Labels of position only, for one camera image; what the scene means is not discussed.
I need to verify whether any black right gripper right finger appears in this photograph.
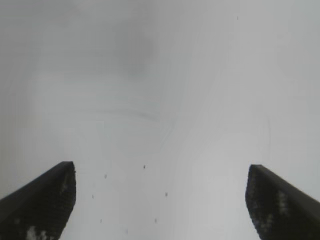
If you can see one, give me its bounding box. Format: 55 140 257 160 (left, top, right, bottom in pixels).
244 163 320 240

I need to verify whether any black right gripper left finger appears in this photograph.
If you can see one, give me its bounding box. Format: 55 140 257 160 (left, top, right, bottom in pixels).
0 160 77 240

